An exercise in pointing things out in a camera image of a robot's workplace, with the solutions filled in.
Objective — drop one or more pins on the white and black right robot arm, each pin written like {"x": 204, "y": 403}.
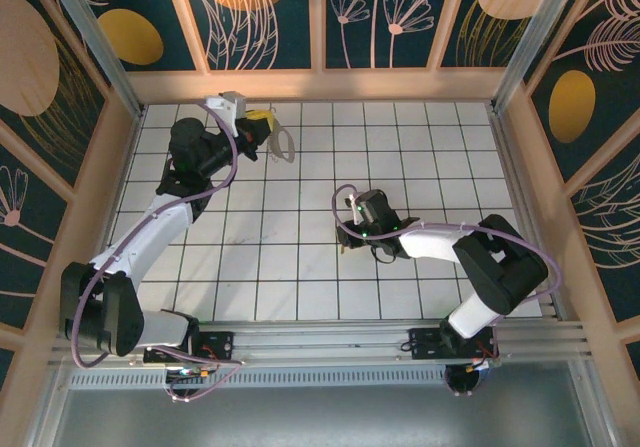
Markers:
{"x": 430, "y": 242}

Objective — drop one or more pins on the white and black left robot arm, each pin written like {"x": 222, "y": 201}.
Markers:
{"x": 150, "y": 232}

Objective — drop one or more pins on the grey metal panel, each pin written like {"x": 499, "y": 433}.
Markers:
{"x": 320, "y": 417}

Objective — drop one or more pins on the aluminium mounting rail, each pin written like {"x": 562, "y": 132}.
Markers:
{"x": 320, "y": 344}

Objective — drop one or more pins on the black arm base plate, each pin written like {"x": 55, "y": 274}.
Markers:
{"x": 222, "y": 343}
{"x": 420, "y": 348}

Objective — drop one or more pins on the aluminium frame post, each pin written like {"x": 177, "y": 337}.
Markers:
{"x": 97, "y": 42}
{"x": 536, "y": 42}

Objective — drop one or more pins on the aluminium side rail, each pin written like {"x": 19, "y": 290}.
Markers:
{"x": 511, "y": 157}

